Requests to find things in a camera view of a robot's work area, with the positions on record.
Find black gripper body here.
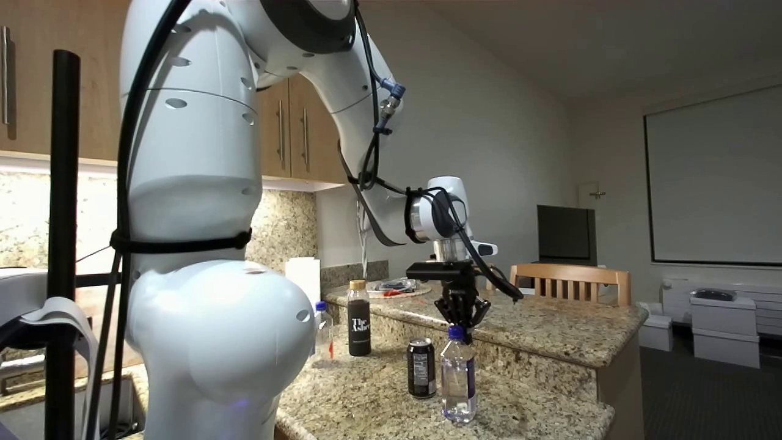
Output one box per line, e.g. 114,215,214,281
439,278,483,312

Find clear blue-capped water bottle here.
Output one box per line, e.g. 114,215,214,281
439,323,478,428

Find black soda can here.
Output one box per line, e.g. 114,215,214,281
405,338,439,400

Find dark tan-capped drink bottle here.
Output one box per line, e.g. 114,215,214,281
346,278,373,360

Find small blue-capped water bottle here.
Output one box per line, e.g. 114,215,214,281
312,301,337,361

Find red items on counter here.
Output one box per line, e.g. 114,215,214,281
377,276,419,298

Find wooden slat-back chair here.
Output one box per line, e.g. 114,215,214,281
507,262,636,307

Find black television screen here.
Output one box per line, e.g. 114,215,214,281
535,204,598,266

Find white paper towel roll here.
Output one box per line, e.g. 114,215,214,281
284,254,325,316

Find small white box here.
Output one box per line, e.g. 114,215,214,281
636,301,676,354

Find white printer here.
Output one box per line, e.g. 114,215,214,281
660,274,782,338
689,289,763,371

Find grey dark-framed projector screen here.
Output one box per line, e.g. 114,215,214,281
642,84,782,270

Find black vertical pole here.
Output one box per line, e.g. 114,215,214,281
44,46,82,440

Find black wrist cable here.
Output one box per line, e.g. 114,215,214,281
337,0,524,306

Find small wall fixture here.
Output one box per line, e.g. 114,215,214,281
579,178,611,204

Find wooden wall cabinets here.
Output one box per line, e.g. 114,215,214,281
0,0,351,190

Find thick black base cable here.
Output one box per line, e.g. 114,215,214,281
82,0,196,440

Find grey strap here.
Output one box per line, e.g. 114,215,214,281
0,296,102,387

